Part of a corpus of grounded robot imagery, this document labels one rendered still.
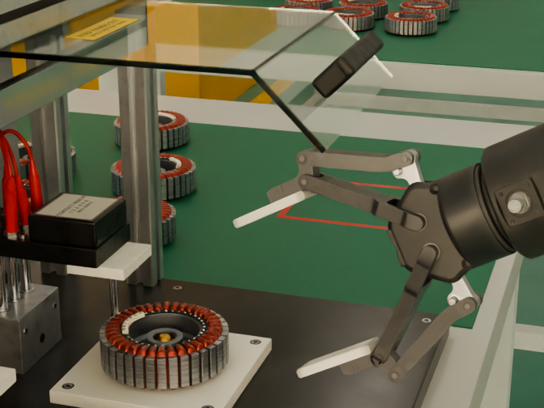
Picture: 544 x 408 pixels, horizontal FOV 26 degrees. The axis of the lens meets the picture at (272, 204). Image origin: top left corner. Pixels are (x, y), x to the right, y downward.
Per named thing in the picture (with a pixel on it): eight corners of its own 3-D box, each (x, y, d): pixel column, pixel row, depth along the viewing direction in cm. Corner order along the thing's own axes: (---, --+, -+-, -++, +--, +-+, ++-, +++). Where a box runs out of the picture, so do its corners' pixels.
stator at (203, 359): (245, 344, 107) (245, 307, 106) (202, 402, 97) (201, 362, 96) (132, 328, 110) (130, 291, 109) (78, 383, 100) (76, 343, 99)
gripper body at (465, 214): (468, 160, 87) (360, 205, 91) (513, 265, 87) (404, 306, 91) (493, 148, 94) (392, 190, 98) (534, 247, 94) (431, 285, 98)
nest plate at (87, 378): (271, 350, 109) (271, 337, 108) (216, 431, 95) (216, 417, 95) (122, 328, 113) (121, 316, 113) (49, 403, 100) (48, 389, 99)
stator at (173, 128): (147, 158, 170) (146, 133, 169) (99, 142, 177) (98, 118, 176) (204, 142, 177) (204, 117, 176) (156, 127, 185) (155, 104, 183)
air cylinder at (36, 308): (62, 338, 111) (59, 285, 109) (24, 375, 104) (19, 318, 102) (14, 332, 112) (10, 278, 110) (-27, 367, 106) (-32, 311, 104)
